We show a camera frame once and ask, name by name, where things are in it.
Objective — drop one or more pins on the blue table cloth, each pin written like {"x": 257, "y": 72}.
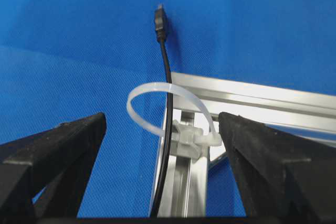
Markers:
{"x": 62, "y": 60}

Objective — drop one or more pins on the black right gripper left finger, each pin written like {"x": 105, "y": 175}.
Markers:
{"x": 45, "y": 175}

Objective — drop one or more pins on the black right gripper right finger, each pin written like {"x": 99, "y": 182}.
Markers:
{"x": 279, "y": 174}

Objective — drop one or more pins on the aluminium extrusion frame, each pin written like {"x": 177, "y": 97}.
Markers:
{"x": 304, "y": 114}

